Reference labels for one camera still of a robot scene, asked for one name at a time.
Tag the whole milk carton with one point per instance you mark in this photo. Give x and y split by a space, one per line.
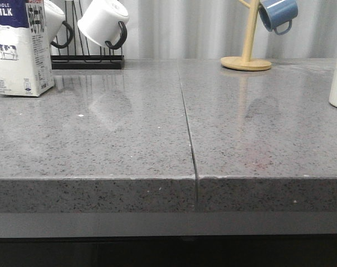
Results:
25 61

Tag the wooden mug tree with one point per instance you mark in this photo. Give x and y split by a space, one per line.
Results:
245 62

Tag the right white enamel mug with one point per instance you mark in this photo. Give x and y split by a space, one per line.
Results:
104 23

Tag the white enamel mug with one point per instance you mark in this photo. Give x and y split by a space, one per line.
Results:
104 23
55 18

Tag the blue enamel mug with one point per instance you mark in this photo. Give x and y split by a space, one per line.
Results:
277 15

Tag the left white enamel mug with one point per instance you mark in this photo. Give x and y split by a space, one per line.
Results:
55 18

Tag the black wire mug rack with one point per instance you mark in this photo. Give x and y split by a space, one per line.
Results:
82 54

